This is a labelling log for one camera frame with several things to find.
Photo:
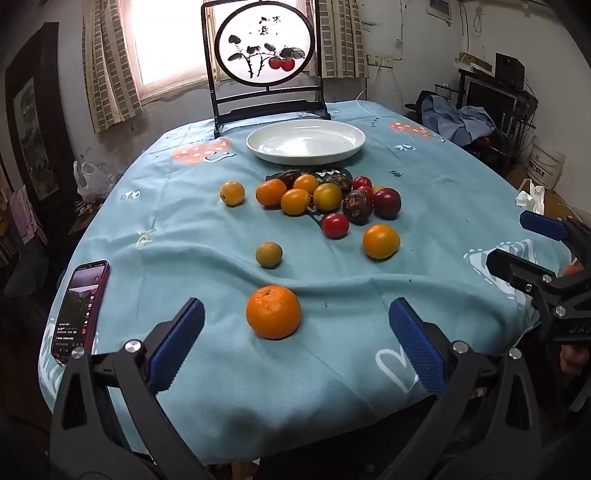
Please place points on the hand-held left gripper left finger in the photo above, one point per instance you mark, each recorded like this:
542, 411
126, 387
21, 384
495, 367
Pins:
178, 346

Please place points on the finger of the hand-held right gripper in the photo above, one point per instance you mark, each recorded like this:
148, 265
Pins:
540, 225
508, 267

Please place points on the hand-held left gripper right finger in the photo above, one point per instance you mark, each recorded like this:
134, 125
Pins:
418, 346

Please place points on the orange mandarin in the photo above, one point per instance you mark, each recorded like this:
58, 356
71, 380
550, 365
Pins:
274, 311
270, 190

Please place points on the dark red plum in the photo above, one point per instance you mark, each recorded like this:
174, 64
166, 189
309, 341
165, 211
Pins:
388, 203

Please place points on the red cherry tomato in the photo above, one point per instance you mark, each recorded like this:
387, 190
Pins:
361, 181
368, 191
335, 225

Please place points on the golden yellow fruit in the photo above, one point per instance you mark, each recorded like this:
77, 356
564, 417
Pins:
232, 192

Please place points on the white oval plate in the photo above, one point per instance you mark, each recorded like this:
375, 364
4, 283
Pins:
304, 141

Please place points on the person's right hand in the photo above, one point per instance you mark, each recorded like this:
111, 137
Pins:
572, 360

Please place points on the crumpled white tissue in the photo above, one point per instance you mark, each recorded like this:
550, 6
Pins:
531, 196

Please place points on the white bucket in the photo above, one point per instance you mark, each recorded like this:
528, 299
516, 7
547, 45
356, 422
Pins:
545, 164

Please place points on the red smartphone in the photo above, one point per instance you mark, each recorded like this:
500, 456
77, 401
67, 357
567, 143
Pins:
78, 309

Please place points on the blue printed tablecloth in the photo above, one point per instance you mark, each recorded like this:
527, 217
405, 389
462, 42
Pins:
184, 240

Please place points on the small olive yellow fruit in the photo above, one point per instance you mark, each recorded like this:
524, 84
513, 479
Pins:
268, 254

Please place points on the blue clothing pile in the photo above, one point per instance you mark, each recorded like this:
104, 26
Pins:
457, 122

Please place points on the black monitor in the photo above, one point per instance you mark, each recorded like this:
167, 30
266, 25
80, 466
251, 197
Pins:
489, 99

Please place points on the black speaker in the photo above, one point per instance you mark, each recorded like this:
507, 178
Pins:
509, 69

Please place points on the white plastic bag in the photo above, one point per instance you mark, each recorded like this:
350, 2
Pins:
90, 180

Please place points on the checked beige curtain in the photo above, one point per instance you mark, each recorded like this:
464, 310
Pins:
344, 41
111, 69

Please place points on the bright window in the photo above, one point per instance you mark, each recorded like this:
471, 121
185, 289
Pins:
161, 41

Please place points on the round painted screen on stand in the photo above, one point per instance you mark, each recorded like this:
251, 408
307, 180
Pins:
265, 41

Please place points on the white wall socket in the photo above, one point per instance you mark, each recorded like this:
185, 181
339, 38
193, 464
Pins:
381, 60

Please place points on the white wall fuse box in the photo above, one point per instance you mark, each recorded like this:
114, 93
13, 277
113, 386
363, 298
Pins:
438, 9

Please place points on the dark framed wall picture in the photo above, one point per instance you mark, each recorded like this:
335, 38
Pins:
32, 134

